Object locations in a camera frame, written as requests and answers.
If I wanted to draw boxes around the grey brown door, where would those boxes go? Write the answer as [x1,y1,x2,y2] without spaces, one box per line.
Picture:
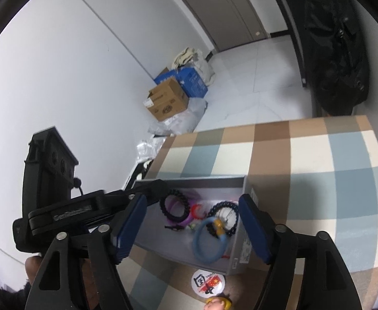
[158,0,271,53]

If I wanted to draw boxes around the purple ring bracelet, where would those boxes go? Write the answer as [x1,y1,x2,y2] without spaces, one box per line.
[165,199,196,229]

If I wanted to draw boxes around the checkered tablecloth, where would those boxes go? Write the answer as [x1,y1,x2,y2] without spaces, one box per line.
[79,115,378,310]

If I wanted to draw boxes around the round white red badge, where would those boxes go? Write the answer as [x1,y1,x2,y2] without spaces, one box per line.
[191,268,227,298]

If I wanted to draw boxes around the grey cardboard box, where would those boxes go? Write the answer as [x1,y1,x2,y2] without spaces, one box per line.
[132,174,258,276]

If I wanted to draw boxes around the white plastic bag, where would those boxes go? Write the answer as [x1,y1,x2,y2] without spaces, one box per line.
[195,56,217,87]

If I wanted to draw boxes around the person's left hand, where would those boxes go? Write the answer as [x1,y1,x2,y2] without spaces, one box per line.
[25,256,43,286]

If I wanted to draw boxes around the black hanging bag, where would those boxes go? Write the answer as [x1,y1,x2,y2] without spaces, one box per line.
[284,0,370,116]

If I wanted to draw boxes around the pink pig toy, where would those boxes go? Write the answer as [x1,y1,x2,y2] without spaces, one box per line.
[206,293,234,310]

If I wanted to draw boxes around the blue ring bracelet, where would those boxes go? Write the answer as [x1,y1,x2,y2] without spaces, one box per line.
[192,217,226,264]

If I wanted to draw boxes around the dark bead bracelet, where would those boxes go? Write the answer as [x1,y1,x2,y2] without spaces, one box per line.
[159,189,190,222]
[207,201,240,237]

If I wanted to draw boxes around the blue carton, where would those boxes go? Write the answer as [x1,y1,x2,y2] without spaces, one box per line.
[177,67,208,99]
[153,67,178,86]

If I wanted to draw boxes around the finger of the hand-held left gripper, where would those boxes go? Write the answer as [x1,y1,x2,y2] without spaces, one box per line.
[104,179,169,215]

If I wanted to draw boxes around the white red round trinket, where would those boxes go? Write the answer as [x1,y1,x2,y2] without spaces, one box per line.
[191,203,206,219]

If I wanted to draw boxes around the clear plastic trinket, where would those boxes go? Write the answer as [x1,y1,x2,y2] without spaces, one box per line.
[220,208,236,223]

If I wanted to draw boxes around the clear plastic wrapping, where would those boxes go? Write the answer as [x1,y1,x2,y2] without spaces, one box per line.
[135,98,208,166]

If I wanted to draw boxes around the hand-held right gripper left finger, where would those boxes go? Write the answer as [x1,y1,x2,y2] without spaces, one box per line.
[24,194,148,310]

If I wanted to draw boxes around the brown cardboard box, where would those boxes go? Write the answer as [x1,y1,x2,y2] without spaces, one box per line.
[143,77,190,122]

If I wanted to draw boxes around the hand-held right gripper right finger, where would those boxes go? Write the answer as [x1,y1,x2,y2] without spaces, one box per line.
[238,194,364,310]

